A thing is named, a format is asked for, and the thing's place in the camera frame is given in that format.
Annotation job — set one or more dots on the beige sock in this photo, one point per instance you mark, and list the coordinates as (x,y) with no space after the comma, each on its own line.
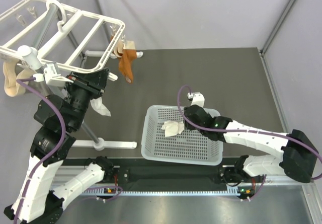
(11,87)

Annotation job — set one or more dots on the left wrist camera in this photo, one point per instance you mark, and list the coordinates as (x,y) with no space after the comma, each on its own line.
(51,76)

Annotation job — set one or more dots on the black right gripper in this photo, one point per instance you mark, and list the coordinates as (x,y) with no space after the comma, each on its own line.
(189,126)

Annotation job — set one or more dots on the aluminium frame profile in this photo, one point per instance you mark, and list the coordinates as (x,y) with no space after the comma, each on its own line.
(277,26)

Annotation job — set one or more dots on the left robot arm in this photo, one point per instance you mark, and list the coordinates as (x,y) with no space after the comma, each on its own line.
(59,118)

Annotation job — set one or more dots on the white sock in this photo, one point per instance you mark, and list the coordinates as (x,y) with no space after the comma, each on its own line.
(99,107)
(172,128)

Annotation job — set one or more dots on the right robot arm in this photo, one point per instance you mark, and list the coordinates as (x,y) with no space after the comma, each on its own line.
(286,154)

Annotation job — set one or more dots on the white clip sock hanger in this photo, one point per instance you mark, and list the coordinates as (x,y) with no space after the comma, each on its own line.
(70,17)

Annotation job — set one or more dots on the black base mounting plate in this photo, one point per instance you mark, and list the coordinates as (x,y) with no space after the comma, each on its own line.
(138,174)

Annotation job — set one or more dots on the white corner hanger clip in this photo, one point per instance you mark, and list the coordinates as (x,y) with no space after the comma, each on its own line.
(112,77)

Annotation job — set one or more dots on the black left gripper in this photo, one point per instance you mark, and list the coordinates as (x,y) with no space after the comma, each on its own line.
(94,81)

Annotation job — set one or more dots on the white stand base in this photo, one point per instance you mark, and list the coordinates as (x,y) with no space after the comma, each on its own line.
(103,144)

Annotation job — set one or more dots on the white perforated plastic basket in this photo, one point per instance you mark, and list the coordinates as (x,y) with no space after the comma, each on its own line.
(189,147)

